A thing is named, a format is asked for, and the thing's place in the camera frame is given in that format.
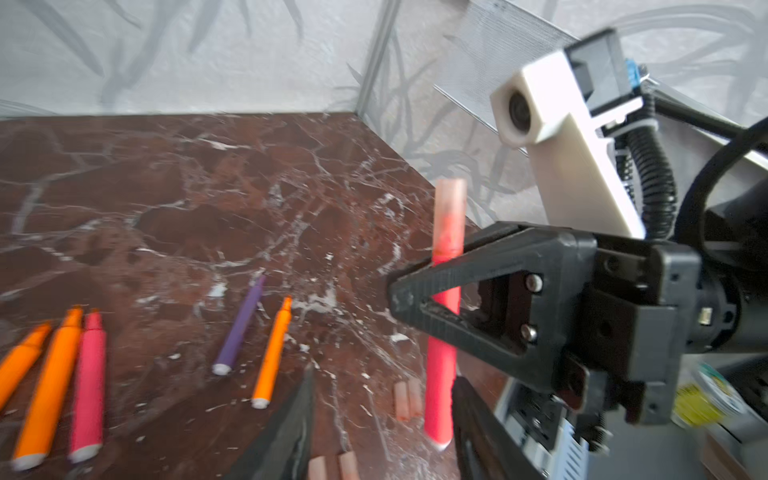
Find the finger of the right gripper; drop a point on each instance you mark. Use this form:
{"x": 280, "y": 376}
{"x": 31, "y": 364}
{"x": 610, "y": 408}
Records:
{"x": 510, "y": 300}

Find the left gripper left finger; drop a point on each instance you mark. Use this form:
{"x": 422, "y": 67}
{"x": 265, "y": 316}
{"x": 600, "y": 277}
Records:
{"x": 282, "y": 450}

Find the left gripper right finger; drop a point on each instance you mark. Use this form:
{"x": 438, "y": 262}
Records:
{"x": 484, "y": 449}

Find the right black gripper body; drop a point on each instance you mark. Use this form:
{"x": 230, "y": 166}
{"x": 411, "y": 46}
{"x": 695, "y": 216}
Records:
{"x": 646, "y": 305}

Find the orange marker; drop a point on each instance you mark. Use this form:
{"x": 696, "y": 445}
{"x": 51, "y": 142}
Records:
{"x": 20, "y": 360}
{"x": 265, "y": 384}
{"x": 36, "y": 437}

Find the translucent pen cap six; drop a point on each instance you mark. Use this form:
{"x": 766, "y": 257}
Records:
{"x": 449, "y": 219}

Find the translucent pen cap five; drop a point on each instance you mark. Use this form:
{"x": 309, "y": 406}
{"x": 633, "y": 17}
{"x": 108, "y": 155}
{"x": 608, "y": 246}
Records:
{"x": 415, "y": 397}

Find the purple marker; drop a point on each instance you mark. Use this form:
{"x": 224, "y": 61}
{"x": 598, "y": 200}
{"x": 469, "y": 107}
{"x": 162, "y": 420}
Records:
{"x": 225, "y": 360}

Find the pink marker left group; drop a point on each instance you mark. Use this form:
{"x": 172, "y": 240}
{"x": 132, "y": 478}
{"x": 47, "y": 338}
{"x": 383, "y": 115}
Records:
{"x": 89, "y": 400}

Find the white wire mesh basket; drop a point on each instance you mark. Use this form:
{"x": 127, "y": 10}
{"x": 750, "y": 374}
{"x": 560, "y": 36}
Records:
{"x": 494, "y": 40}

